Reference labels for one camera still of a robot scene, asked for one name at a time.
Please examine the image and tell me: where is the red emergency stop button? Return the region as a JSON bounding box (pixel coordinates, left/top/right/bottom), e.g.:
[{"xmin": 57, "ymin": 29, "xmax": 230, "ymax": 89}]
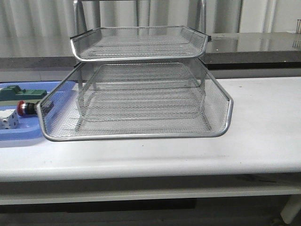
[{"xmin": 16, "ymin": 100, "xmax": 41, "ymax": 117}]

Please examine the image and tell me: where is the silver mesh top tray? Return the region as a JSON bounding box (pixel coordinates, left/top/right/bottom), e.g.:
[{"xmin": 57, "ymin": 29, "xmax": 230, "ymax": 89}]
[{"xmin": 70, "ymin": 26, "xmax": 209, "ymax": 62}]

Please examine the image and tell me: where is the blue plastic tray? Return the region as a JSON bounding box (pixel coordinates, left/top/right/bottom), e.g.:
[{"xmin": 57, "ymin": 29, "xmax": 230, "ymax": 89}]
[{"xmin": 0, "ymin": 81, "xmax": 78, "ymax": 141}]

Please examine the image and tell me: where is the green terminal block module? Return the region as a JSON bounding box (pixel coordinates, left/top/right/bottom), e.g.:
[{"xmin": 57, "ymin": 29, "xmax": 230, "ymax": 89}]
[{"xmin": 0, "ymin": 85, "xmax": 47, "ymax": 101}]

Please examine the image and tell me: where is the dark grey back counter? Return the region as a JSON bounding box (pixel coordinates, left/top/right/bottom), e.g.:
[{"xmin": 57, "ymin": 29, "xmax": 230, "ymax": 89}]
[{"xmin": 0, "ymin": 32, "xmax": 301, "ymax": 70}]

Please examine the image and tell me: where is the white electrical component block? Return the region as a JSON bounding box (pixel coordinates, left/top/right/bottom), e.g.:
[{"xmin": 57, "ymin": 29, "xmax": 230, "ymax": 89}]
[{"xmin": 0, "ymin": 109, "xmax": 19, "ymax": 129}]

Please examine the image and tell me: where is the white table leg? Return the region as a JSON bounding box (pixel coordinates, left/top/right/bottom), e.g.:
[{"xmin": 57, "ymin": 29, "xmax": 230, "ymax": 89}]
[{"xmin": 280, "ymin": 194, "xmax": 301, "ymax": 224}]

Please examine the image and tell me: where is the silver metal rack frame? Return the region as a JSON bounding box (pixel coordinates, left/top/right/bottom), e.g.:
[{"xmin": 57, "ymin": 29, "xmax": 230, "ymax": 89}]
[{"xmin": 73, "ymin": 28, "xmax": 213, "ymax": 132}]

